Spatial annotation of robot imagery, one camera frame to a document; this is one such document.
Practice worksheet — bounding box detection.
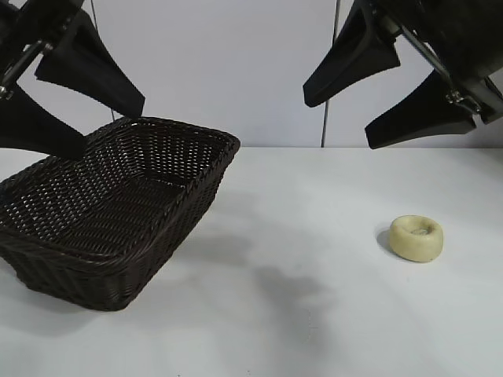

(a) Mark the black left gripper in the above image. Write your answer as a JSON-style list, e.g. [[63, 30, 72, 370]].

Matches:
[[0, 0, 146, 160]]

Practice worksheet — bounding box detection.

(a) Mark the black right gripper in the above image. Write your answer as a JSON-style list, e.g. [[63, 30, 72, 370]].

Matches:
[[303, 0, 503, 150]]

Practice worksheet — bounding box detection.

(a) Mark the dark brown woven basket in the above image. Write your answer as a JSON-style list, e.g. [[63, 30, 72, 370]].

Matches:
[[0, 115, 241, 313]]

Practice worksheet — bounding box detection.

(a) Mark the pale yellow egg yolk pastry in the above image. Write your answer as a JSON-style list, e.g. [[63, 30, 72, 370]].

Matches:
[[388, 214, 445, 263]]

